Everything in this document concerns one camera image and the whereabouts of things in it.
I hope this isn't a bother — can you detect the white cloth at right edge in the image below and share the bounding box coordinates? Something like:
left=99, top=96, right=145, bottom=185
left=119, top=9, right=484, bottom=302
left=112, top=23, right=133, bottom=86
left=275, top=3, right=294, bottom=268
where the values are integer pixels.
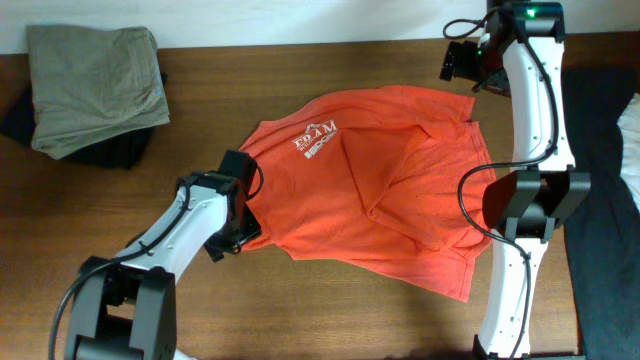
left=617, top=93, right=640, bottom=207

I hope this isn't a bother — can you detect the orange printed t-shirt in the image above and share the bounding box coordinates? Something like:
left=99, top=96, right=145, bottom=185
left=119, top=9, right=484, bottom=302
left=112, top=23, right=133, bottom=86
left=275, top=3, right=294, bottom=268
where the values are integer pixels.
left=243, top=85, right=495, bottom=301

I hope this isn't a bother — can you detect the dark garment at right edge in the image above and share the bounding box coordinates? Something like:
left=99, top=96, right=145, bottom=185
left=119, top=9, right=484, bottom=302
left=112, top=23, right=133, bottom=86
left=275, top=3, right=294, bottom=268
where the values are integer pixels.
left=562, top=66, right=639, bottom=359

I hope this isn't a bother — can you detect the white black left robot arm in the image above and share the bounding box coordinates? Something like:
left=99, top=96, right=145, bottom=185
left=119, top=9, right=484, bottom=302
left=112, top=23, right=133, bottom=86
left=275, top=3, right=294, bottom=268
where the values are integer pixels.
left=49, top=150, right=264, bottom=360

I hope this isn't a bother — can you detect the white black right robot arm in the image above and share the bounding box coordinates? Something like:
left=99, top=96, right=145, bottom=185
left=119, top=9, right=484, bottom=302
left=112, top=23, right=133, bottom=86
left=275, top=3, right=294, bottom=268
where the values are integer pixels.
left=440, top=1, right=591, bottom=359

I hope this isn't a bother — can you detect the folded olive green garment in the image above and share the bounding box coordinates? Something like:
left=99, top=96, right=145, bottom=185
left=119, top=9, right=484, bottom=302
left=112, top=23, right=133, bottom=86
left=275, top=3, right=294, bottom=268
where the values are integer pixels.
left=26, top=25, right=170, bottom=160

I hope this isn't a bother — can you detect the folded black garment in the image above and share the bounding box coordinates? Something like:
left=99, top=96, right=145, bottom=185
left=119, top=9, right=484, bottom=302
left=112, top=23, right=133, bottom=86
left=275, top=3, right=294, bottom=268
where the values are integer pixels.
left=1, top=58, right=169, bottom=169

